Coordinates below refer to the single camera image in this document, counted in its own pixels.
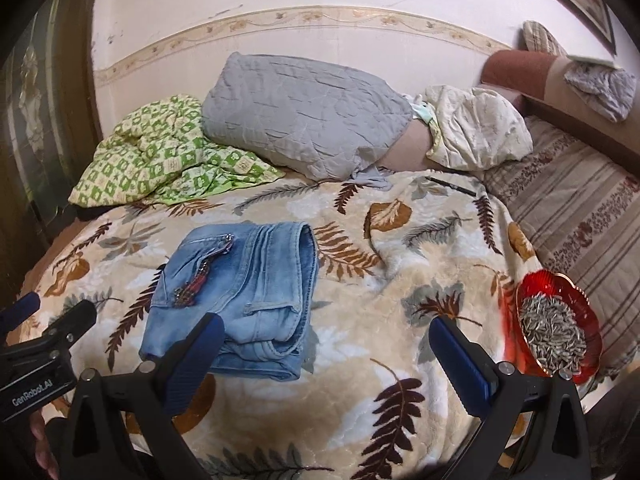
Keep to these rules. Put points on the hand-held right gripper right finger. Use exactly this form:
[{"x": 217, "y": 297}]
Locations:
[{"x": 457, "y": 360}]

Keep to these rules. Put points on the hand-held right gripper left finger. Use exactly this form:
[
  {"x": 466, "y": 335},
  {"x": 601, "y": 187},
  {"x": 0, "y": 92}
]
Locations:
[{"x": 192, "y": 370}]

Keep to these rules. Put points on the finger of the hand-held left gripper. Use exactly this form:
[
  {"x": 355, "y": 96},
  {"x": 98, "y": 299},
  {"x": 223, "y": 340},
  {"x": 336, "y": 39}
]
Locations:
[
  {"x": 75, "y": 320},
  {"x": 20, "y": 312}
]

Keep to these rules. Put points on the blue denim pants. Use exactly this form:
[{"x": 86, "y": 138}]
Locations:
[{"x": 260, "y": 270}]

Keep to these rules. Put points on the person's left hand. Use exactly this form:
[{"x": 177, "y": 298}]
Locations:
[{"x": 41, "y": 435}]

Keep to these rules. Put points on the leaf print fleece blanket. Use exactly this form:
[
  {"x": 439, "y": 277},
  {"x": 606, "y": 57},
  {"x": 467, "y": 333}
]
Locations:
[{"x": 375, "y": 310}]

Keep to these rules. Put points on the pile of sunflower seeds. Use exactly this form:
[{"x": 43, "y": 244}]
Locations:
[{"x": 550, "y": 330}]

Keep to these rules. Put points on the red glass bowl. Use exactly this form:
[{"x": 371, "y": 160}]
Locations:
[{"x": 550, "y": 285}]

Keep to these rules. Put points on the black pen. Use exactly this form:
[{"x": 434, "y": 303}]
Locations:
[{"x": 450, "y": 185}]

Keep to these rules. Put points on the green checkered quilt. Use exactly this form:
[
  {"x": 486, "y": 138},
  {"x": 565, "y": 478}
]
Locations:
[{"x": 150, "y": 160}]

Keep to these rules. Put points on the striped floral bedspread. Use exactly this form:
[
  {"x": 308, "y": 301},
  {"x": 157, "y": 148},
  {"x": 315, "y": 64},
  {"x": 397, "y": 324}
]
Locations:
[{"x": 575, "y": 210}]

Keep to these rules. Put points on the wooden door with glass panel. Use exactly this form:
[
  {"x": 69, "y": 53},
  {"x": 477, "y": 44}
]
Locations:
[{"x": 30, "y": 110}]

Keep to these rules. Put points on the beige pillow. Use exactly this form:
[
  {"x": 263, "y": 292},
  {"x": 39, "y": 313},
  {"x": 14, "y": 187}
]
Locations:
[{"x": 405, "y": 150}]

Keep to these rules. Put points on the cream crumpled cloth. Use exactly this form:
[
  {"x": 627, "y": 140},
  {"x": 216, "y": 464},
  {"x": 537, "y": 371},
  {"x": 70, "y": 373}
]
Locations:
[{"x": 480, "y": 125}]

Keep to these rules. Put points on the pale green cloth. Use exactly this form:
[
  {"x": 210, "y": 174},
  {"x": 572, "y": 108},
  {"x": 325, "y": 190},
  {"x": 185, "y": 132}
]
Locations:
[{"x": 422, "y": 112}]

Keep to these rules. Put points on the grey quilted pillow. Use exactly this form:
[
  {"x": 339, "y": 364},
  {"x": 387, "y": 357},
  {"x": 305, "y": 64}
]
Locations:
[{"x": 300, "y": 110}]

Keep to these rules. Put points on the brown bolster cushion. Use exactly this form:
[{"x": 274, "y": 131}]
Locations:
[{"x": 520, "y": 72}]

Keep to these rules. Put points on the crumpled grey cloth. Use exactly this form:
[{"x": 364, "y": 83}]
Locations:
[{"x": 600, "y": 87}]

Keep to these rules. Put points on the striped cushion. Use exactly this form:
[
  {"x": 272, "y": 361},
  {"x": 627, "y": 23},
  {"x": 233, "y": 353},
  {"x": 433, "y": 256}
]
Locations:
[{"x": 540, "y": 35}]

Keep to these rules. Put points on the framed wall picture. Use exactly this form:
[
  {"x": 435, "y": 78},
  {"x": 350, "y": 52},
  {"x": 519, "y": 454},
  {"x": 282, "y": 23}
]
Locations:
[{"x": 595, "y": 10}]

